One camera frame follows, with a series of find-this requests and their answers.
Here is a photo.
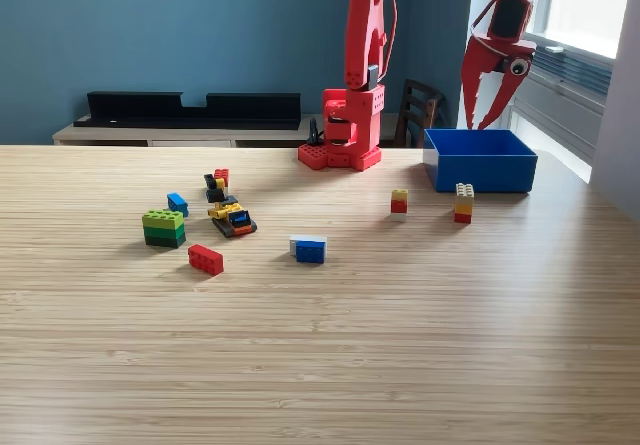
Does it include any beige orange red lego stack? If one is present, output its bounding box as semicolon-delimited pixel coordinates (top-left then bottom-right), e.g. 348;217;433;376
453;182;476;225

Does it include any red lego brick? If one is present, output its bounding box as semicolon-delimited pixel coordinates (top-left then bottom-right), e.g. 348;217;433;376
187;243;225;277

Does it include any blue plastic bin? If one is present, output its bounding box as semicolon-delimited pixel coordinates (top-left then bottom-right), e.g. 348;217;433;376
422;128;539;195

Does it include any yellow red white lego stack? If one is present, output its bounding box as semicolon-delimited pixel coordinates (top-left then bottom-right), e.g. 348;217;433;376
390;188;409;223

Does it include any blue and white lego block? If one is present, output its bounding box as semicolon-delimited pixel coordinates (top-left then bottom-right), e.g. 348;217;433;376
288;234;328;265

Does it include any small blue lego brick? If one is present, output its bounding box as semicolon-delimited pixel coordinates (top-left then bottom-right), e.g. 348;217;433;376
166;192;190;218

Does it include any green lego block stack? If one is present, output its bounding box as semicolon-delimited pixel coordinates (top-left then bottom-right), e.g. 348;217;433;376
141;208;187;250

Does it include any grey window vent grille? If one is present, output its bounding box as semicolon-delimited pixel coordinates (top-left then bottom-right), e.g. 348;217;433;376
513;37;614;99

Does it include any white window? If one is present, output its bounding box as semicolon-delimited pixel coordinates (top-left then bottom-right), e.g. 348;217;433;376
517;0;640;61

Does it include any dark wooden chair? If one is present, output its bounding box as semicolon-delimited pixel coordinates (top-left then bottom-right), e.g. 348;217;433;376
392;78;445;149

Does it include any yellow toy digger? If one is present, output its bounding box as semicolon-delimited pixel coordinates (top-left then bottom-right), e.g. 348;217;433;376
203;173;259;239

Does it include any pale wooden sideboard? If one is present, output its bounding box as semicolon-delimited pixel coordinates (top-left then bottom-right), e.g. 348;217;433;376
52;112;401;149

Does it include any black cable behind arm base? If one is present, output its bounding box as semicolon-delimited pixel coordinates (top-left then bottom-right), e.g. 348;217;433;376
305;117;326;147

